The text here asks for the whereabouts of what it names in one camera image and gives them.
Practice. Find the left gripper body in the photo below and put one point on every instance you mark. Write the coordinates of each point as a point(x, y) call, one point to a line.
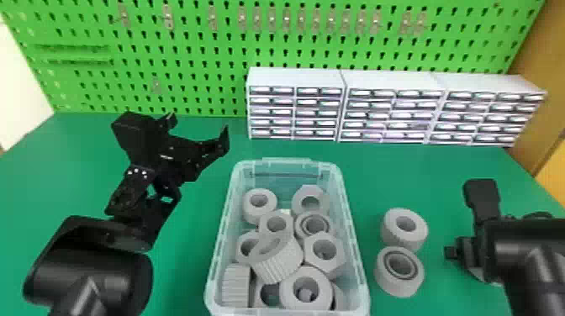
point(174, 154)

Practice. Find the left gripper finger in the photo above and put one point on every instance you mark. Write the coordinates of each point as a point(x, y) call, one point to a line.
point(215, 147)
point(167, 122)

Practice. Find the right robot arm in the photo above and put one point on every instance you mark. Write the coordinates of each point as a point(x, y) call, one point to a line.
point(529, 264)

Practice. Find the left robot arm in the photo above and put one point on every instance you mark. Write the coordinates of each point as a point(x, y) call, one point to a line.
point(88, 264)

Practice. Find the clear bin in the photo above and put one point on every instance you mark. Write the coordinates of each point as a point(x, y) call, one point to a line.
point(357, 282)

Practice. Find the grey nut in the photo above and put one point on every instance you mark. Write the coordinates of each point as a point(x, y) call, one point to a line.
point(300, 196)
point(335, 260)

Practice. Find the white drawer cabinet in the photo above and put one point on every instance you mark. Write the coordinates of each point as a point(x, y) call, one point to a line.
point(485, 84)
point(388, 81)
point(293, 79)

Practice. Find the white panel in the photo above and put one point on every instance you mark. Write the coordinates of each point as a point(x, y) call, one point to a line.
point(20, 97)

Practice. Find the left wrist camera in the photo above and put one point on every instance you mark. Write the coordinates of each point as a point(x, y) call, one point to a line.
point(131, 136)

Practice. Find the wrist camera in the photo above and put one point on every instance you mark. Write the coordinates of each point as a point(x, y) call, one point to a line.
point(482, 199)
point(131, 136)

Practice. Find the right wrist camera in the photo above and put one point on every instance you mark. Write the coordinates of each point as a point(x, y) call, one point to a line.
point(482, 199)

